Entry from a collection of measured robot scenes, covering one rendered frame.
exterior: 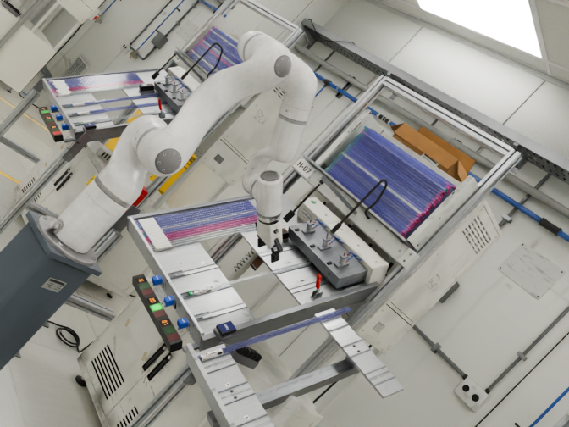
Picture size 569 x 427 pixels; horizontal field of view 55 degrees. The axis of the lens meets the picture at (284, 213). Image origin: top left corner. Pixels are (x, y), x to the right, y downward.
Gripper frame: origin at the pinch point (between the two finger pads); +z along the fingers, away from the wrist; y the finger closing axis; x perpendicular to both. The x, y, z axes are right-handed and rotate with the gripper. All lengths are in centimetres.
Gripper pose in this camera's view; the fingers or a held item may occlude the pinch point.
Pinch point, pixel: (268, 251)
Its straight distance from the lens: 193.2
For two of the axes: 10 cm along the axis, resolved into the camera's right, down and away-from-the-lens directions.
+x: -8.5, 2.9, -4.3
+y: -5.2, -5.3, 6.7
